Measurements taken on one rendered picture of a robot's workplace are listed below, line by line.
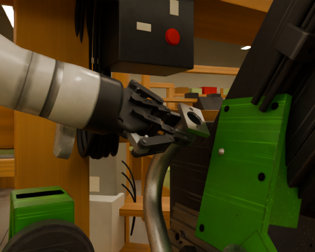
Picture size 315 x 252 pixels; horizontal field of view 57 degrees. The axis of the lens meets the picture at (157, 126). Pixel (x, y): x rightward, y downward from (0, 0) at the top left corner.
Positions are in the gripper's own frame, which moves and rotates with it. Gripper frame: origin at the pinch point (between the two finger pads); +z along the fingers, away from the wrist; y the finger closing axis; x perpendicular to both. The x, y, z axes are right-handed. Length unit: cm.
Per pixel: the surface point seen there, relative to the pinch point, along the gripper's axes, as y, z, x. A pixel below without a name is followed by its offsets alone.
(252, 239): -17.0, 5.3, -1.1
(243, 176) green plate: -9.5, 5.5, -3.2
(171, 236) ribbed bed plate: -8.2, 7.5, 16.9
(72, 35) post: 27.8, -15.0, 7.1
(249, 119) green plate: -3.5, 5.5, -7.8
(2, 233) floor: 135, 10, 324
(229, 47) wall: 962, 685, 285
